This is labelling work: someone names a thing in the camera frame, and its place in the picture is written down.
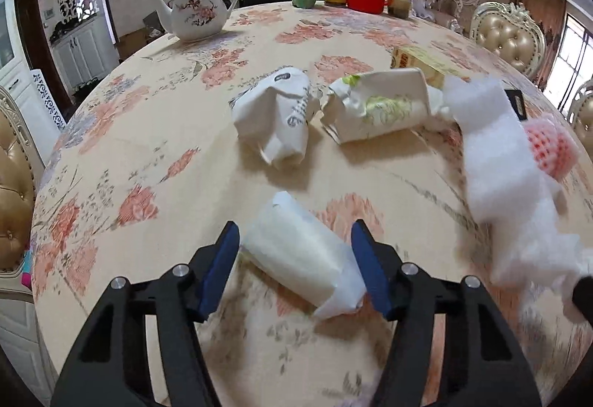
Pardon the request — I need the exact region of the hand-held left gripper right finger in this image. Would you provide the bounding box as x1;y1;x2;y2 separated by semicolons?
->
351;218;543;407

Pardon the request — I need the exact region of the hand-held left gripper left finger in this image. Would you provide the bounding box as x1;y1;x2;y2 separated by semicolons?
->
50;221;242;407

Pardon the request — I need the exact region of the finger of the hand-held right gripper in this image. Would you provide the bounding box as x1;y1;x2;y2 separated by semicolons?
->
572;275;593;317

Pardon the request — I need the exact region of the pink foam fruit net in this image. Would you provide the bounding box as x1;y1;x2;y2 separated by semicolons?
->
523;113;577;181

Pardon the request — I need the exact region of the white foam sheet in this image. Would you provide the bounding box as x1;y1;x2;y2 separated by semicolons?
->
442;76;593;324

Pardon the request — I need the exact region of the floral tablecloth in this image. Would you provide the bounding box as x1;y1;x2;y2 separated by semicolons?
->
30;0;593;407

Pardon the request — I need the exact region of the crumpled green print paper bag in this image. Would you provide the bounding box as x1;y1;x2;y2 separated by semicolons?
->
319;67;448;145

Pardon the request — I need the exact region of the crumpled white paper bag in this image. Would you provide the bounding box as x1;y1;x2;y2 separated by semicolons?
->
231;67;320;170

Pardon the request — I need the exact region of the gold tufted dining chair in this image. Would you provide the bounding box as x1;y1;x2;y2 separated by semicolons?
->
0;85;38;278
470;1;546;79
567;78;593;144

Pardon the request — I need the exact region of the black card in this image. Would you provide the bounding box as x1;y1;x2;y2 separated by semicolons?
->
504;89;527;123

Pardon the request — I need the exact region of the yellow carton box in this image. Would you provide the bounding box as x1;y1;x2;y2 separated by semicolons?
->
390;46;459;88

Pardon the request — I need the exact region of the window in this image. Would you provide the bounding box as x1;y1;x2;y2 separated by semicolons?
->
553;13;593;111

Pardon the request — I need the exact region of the low white lattice fence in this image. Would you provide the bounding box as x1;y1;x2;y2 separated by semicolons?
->
30;69;68;130

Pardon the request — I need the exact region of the cardboard box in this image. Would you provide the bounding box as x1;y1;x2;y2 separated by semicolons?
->
118;13;165;60

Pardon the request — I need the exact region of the white floral teapot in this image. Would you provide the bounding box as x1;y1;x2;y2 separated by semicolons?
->
151;0;242;43

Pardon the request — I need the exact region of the white sideboard cabinet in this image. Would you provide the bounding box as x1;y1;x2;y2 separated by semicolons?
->
51;16;121;86

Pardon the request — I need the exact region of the ornate white sofa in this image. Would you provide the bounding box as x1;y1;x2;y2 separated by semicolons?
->
410;0;478;35

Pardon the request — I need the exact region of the brown patterned curtain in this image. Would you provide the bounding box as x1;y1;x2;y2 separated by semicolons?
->
512;0;568;88

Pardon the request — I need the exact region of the dark brown door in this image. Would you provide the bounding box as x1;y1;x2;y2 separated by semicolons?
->
13;0;70;111

